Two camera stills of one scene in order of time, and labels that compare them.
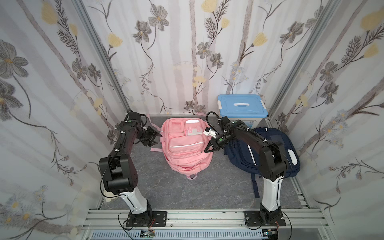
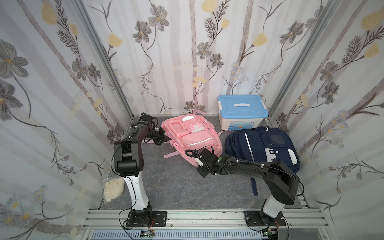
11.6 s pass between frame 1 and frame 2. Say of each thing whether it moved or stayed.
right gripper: moved
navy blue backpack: stayed
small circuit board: stayed
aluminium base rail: stayed
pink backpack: moved
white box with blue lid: stayed
